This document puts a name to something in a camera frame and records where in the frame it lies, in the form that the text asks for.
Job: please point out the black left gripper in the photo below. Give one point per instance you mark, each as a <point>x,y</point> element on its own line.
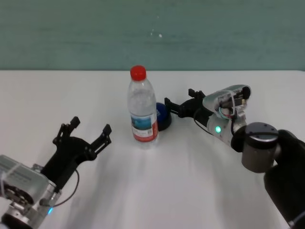
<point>69,155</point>

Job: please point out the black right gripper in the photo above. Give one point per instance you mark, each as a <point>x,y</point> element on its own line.
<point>191,107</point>

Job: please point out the blue button black base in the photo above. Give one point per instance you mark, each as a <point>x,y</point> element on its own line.
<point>163,117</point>

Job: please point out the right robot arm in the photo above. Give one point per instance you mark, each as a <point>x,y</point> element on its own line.
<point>267,152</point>

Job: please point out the clear water bottle red cap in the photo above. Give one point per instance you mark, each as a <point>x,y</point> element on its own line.
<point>142,107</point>

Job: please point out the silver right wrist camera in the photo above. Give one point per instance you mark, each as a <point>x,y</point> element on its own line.
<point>214,100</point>

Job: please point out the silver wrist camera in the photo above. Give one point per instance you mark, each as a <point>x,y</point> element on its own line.
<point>23,176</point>
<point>214,100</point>

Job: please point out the white right camera zip tie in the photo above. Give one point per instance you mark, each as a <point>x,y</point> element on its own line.
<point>233,105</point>

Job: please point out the white camera zip tie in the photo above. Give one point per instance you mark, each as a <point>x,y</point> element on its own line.
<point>7,174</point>
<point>233,105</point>

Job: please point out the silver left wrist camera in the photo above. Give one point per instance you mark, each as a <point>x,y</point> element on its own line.
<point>23,176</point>

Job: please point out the white left camera zip tie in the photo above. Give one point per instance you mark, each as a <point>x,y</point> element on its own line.
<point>7,174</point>

